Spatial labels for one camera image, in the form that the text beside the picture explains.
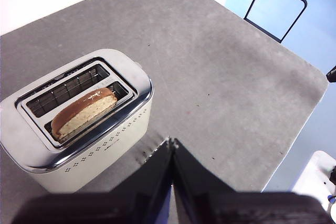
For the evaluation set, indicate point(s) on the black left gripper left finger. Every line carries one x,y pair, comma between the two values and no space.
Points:
126,203

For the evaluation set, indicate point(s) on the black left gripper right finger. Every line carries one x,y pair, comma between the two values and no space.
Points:
236,205

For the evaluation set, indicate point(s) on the brown-crusted bread slice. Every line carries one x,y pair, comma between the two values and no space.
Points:
84,113

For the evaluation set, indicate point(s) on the cream two-slot toaster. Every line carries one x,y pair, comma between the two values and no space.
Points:
78,166

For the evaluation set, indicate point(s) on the black bracket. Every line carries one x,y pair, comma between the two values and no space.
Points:
332,75

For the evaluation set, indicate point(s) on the black metal tube frame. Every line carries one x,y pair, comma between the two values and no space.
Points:
294,22

